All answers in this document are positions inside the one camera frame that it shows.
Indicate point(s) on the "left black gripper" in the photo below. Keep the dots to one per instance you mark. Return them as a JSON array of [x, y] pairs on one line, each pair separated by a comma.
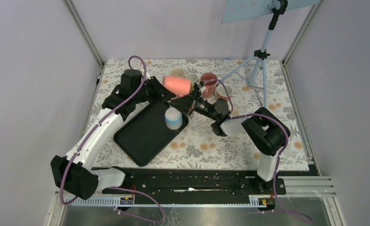
[[162, 94]]

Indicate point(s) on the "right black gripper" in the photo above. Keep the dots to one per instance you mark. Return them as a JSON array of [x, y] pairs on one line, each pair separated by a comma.
[[188, 103]]

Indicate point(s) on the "plain pink mug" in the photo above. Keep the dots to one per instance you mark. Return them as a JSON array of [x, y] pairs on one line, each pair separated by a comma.
[[180, 86]]

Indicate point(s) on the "grey mug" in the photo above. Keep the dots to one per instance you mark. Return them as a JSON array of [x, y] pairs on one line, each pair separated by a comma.
[[192, 77]]

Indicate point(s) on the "light green mug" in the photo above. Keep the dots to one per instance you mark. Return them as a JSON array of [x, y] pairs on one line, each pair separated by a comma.
[[178, 72]]

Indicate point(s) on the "salmon textured square mug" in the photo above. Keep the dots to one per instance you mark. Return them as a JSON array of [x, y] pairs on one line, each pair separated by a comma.
[[224, 92]]

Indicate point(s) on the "yellow mug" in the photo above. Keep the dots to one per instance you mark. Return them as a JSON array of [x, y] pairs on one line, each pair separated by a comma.
[[235, 112]]

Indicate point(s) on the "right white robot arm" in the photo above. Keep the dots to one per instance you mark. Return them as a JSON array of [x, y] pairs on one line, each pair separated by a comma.
[[269, 134]]

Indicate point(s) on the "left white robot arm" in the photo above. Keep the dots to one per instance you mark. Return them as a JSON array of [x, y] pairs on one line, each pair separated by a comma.
[[73, 172]]

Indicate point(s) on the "light blue mug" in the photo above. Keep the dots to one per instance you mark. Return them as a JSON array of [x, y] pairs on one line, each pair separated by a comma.
[[173, 118]]

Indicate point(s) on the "black plastic tray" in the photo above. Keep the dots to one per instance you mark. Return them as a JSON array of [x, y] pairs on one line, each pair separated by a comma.
[[143, 137]]

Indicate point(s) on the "floral tablecloth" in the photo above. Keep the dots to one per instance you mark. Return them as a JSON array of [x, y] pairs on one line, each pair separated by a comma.
[[196, 146]]

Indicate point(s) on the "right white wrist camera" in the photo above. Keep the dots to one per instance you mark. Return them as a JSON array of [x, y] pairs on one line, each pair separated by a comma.
[[200, 86]]

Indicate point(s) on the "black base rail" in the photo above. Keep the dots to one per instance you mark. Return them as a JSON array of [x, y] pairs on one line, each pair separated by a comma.
[[181, 186]]

